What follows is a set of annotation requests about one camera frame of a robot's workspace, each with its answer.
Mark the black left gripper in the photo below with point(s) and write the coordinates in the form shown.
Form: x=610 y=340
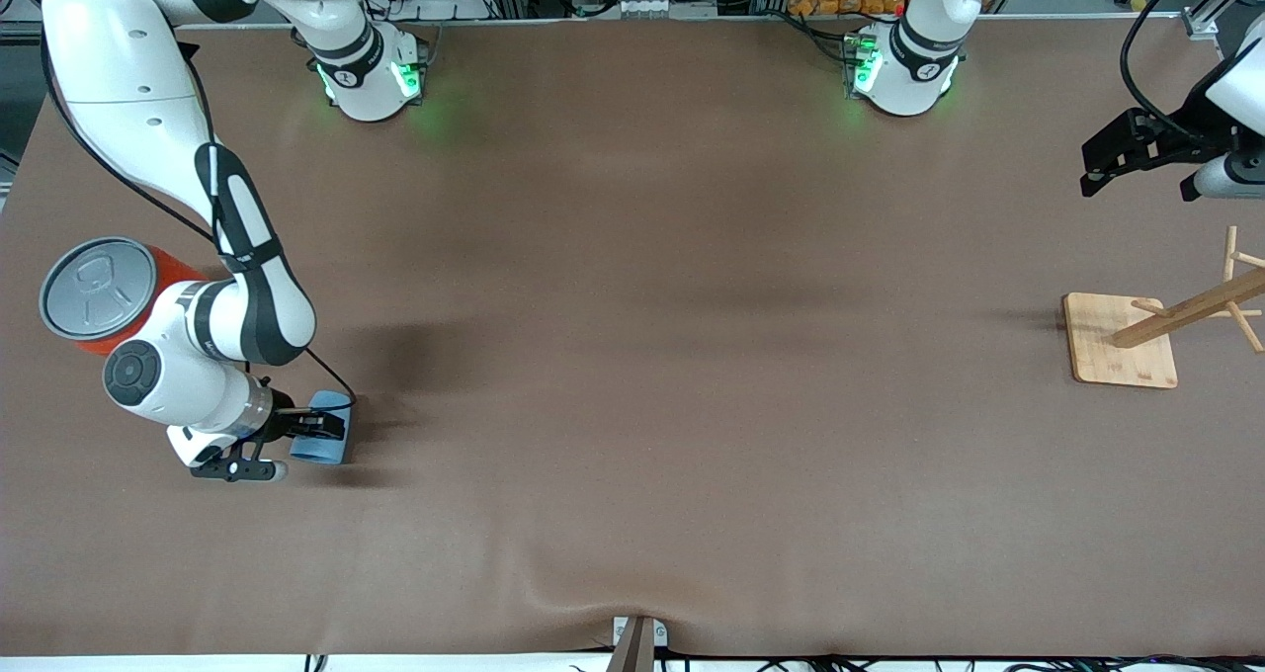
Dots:
x=1193 y=129

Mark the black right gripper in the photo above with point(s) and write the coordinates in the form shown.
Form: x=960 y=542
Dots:
x=283 y=413

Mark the light blue plastic cup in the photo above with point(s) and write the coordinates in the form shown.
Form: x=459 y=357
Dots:
x=321 y=452

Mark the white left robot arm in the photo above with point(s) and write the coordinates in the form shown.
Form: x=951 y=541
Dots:
x=914 y=69

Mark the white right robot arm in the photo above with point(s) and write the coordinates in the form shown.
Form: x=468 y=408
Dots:
x=128 y=59

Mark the wooden cup rack stand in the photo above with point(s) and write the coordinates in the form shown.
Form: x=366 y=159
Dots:
x=1117 y=346

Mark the orange can with silver lid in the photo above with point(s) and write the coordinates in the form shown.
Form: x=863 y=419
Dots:
x=94 y=287

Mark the brown table cover cloth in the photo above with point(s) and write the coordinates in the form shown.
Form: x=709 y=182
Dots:
x=632 y=356

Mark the white terminal block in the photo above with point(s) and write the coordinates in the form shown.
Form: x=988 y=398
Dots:
x=647 y=5

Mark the aluminium frame corner rail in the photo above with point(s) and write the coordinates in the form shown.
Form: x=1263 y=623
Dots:
x=15 y=30
x=1221 y=0

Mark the metal table clamp bracket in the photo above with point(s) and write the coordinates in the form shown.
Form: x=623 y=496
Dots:
x=623 y=632

